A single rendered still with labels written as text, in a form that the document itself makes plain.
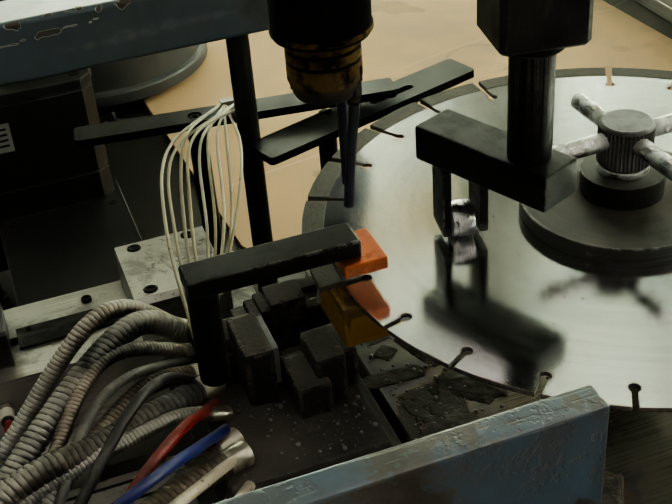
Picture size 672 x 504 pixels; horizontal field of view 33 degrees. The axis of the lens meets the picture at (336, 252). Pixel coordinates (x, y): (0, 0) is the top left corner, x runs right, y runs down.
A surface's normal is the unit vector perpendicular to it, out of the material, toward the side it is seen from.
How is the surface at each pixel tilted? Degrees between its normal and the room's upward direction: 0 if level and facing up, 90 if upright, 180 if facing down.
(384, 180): 0
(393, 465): 0
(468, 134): 0
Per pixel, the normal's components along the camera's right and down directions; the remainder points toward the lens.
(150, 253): -0.07, -0.83
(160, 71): 0.70, 0.35
